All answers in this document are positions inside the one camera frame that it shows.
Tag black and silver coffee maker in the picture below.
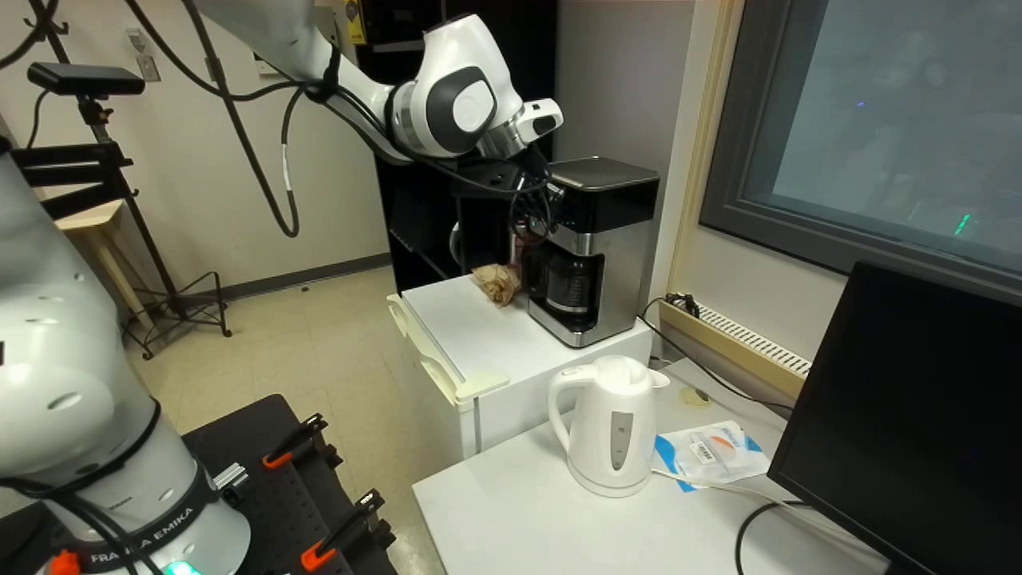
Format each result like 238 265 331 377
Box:
523 157 662 350

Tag glass coffee carafe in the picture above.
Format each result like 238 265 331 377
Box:
543 248 598 317

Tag crumpled brown paper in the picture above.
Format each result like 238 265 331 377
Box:
470 264 525 307

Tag black cabinet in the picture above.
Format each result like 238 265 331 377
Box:
355 0 560 295

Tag white mini fridge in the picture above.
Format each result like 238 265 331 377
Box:
386 275 655 462

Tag white mini fridge door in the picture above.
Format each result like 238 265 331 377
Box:
386 294 481 462

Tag white electric kettle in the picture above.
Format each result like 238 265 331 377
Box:
547 355 671 498

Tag baseboard heater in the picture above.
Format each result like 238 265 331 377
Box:
658 297 814 402

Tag blue and white plastic packet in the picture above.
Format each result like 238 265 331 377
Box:
652 420 772 494

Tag white table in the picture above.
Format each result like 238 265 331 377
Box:
411 357 893 575

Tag window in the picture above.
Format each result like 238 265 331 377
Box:
699 0 1022 285

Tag orange and black clamp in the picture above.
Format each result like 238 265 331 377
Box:
262 413 344 472
300 489 397 573

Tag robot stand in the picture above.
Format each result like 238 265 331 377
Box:
0 394 397 575

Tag wooden stool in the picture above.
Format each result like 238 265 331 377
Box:
54 198 154 338

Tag black monitor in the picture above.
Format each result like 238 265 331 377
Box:
767 261 1022 575

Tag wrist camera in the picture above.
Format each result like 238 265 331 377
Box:
455 161 525 196

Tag black cable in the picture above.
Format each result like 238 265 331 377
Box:
637 293 796 418
734 499 809 575

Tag white cable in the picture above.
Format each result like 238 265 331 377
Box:
653 466 799 512

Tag camera on tripod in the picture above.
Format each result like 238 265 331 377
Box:
26 0 233 362

